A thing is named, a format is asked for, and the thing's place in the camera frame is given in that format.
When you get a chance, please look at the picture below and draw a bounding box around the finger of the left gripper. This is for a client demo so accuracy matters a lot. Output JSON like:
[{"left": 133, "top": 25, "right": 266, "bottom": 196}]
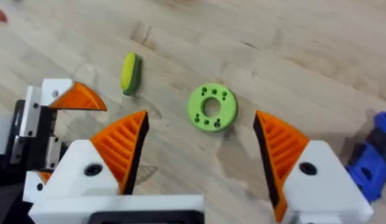
[
  {"left": 39, "top": 78, "right": 108, "bottom": 112},
  {"left": 23, "top": 170, "right": 54, "bottom": 203}
]

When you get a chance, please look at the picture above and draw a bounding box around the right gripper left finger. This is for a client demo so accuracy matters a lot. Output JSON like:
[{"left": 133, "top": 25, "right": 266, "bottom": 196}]
[{"left": 40, "top": 110, "right": 150, "bottom": 197}]

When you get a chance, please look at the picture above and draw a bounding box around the blue electric screwdriver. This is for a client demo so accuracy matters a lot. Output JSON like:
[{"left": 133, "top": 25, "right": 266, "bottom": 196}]
[{"left": 344, "top": 111, "right": 386, "bottom": 203}]

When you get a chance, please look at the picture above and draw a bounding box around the green disc with holes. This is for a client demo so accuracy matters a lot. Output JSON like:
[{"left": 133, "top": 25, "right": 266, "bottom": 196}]
[{"left": 186, "top": 82, "right": 239, "bottom": 133}]

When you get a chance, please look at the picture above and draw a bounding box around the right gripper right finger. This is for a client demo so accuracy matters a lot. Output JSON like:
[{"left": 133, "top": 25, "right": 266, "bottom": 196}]
[{"left": 253, "top": 110, "right": 374, "bottom": 224}]

